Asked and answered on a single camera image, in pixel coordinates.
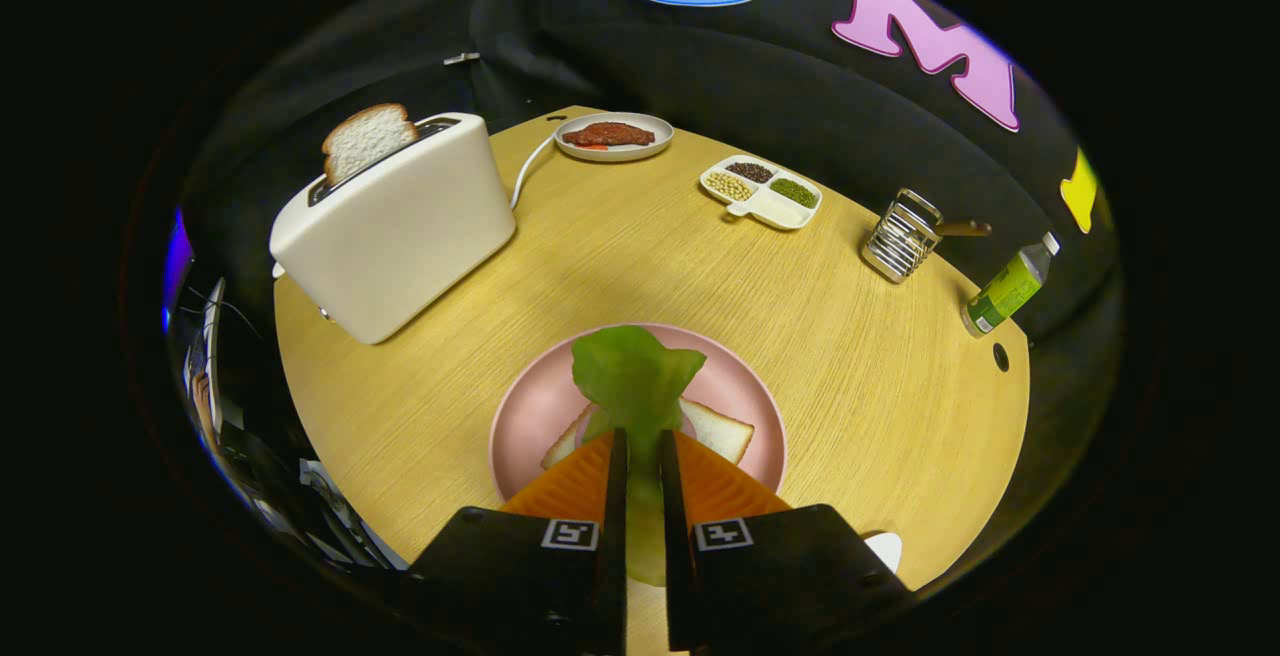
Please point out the white divided bean dish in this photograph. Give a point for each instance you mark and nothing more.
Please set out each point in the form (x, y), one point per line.
(775, 211)

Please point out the green label drink bottle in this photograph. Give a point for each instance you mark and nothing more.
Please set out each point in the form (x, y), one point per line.
(1005, 291)

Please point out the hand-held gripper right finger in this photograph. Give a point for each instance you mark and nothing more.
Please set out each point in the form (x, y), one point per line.
(675, 576)

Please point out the red meat slice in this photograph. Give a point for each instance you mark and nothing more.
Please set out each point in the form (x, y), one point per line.
(610, 134)

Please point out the white toaster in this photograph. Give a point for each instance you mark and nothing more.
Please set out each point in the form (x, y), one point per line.
(400, 236)

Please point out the flat white bread slice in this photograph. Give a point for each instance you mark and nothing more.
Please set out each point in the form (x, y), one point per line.
(720, 433)

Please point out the grey round plate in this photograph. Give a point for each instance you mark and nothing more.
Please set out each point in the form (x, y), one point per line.
(640, 151)

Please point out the thick toasted bread slice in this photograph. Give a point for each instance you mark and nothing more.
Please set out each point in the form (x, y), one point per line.
(365, 141)

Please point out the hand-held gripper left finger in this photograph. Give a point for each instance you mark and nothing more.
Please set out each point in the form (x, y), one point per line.
(612, 576)

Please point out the pink round plate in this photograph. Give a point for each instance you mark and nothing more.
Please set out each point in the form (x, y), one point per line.
(535, 406)

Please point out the green lettuce leaf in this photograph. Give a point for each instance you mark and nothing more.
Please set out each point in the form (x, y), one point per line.
(635, 381)

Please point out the silver cloth clip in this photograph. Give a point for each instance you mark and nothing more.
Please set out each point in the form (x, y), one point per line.
(462, 58)

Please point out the white oval plate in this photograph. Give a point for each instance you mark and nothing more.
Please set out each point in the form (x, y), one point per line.
(887, 549)

